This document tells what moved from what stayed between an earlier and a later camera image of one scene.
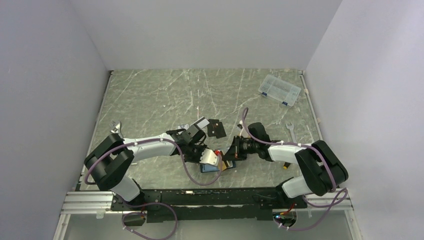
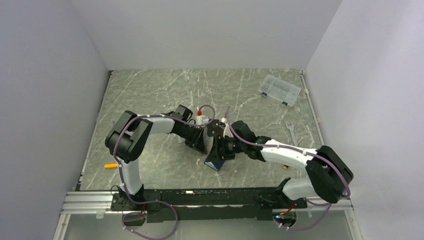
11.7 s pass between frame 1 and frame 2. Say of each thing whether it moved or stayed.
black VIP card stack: stayed
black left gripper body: moved
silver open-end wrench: stayed
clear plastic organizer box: stayed
